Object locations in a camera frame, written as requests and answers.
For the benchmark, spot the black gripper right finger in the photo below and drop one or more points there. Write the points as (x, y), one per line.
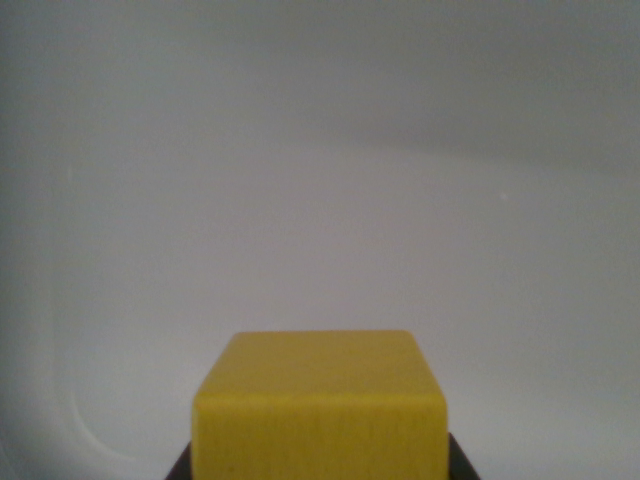
(460, 465)

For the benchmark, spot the yellow cube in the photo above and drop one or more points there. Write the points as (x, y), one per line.
(320, 415)

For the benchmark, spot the white plastic tray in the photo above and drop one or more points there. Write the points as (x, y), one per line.
(320, 175)

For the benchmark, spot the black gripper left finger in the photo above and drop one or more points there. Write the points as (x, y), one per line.
(182, 467)

